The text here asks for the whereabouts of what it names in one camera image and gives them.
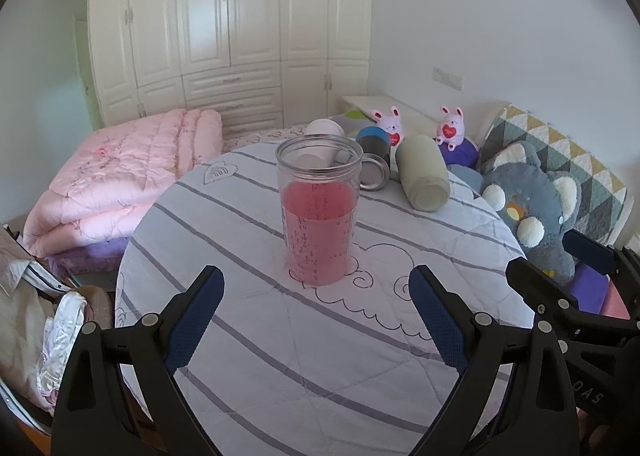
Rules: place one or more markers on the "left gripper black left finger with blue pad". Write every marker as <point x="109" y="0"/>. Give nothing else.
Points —
<point x="92" y="414"/>

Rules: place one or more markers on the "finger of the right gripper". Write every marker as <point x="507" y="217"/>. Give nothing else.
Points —
<point x="537" y="289"/>
<point x="599" y="257"/>

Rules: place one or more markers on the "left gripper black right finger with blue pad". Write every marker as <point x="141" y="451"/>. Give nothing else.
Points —
<point x="513" y="394"/>

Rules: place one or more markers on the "clear cup pink insert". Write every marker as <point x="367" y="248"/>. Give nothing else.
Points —
<point x="318" y="210"/>

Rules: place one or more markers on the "white paper cup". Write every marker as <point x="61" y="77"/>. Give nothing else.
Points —
<point x="321" y="154"/>

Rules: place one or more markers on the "grey bear plush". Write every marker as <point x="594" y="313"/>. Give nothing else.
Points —
<point x="539" y="207"/>

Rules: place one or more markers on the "beige clothes pile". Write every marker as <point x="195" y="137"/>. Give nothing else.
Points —
<point x="41" y="317"/>

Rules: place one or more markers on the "purple folded blanket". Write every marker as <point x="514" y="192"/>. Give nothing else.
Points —
<point x="101" y="257"/>

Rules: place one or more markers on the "striped grey white tablecloth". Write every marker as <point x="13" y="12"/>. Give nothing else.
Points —
<point x="287" y="369"/>

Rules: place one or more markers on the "purple cushion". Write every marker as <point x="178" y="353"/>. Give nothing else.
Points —
<point x="466" y="154"/>

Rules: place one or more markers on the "sage green tumbler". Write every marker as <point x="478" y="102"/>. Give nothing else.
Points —
<point x="423" y="173"/>

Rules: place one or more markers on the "right pink bunny plush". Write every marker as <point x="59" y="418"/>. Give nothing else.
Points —
<point x="451" y="130"/>

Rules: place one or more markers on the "pink bunny plush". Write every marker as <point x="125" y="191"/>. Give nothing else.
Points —
<point x="451" y="130"/>
<point x="390" y="123"/>

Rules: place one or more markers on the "folded pink quilt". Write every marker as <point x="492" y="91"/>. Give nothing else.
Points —
<point x="106" y="187"/>

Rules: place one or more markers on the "blue black metal can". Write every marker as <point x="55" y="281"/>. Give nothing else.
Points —
<point x="375" y="170"/>

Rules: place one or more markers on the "left pink bunny plush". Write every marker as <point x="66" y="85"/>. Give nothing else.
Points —
<point x="390" y="123"/>

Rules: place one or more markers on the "grey sun patterned pillow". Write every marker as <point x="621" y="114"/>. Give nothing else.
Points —
<point x="355" y="119"/>

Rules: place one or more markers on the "heart patterned bedsheet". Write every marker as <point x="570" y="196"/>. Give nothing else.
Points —
<point x="263" y="136"/>

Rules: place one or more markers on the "cream white wardrobe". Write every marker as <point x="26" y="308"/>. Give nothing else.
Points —
<point x="261" y="64"/>

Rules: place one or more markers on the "white wall socket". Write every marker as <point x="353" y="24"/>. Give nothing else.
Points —
<point x="447" y="79"/>

